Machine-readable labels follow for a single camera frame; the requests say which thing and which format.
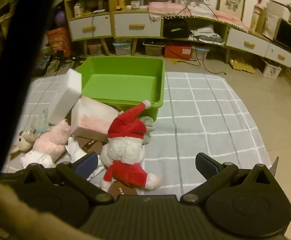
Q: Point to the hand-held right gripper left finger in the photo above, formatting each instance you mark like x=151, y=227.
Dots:
x=89, y=162

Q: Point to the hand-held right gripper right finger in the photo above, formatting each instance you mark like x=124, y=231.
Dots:
x=207, y=166

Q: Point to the white plush toy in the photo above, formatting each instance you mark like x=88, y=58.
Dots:
x=39, y=158
x=74, y=150

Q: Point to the pink and white foam block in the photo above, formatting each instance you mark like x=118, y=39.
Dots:
x=93, y=120

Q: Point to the santa plush toy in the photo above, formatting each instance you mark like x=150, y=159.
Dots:
x=125, y=132

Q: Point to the green plastic bin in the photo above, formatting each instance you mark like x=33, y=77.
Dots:
x=123, y=85

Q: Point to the pastel patterned soft toy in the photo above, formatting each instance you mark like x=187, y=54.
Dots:
x=41, y=122

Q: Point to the brown cardboard box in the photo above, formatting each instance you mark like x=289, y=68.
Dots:
x=90, y=143
x=121, y=190

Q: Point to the pink plush toy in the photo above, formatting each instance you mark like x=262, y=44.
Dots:
x=53, y=140

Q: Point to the grey checked mat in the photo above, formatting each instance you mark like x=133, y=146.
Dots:
x=205, y=120

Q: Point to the beige plush doll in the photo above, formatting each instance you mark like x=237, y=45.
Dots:
x=24, y=142

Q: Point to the grey plush toy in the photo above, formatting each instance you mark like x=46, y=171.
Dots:
x=149, y=126

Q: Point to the egg tray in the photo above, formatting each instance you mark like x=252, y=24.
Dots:
x=243, y=66

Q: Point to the red and black box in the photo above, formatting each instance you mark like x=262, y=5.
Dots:
x=43, y=62

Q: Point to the black tripod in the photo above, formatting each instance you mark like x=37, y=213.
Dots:
x=60, y=54

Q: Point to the small clear storage box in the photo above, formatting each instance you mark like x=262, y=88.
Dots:
x=95, y=49

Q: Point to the clear storage box blue lid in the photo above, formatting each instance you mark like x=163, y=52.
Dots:
x=200, y=53
x=122, y=48

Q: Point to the white printed storage box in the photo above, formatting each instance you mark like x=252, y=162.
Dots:
x=270, y=70

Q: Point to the red shoe box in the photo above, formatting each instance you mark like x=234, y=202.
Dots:
x=178, y=52

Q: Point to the red shopping bag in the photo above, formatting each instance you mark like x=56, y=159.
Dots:
x=59, y=41

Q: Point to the clear storage box dark lid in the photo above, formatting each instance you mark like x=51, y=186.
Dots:
x=153, y=50

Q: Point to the white cabinet drawer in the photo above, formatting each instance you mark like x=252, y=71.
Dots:
x=90, y=27
x=248, y=42
x=138, y=25
x=280, y=56

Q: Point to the pile of folded clothes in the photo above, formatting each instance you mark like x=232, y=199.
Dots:
x=205, y=35

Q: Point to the black bag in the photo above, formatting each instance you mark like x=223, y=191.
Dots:
x=176, y=27

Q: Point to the purple ball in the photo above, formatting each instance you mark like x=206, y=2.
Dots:
x=61, y=18

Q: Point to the black microwave oven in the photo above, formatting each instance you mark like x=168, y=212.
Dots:
x=288, y=35

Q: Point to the white printed tube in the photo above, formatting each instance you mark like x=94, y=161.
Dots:
x=256, y=18

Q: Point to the wooden tv cabinet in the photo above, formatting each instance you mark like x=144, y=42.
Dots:
x=135, y=10

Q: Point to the pink table cloth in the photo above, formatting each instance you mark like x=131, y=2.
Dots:
x=165, y=8

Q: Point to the framed cartoon drawing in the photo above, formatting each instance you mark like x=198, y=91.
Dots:
x=231, y=0

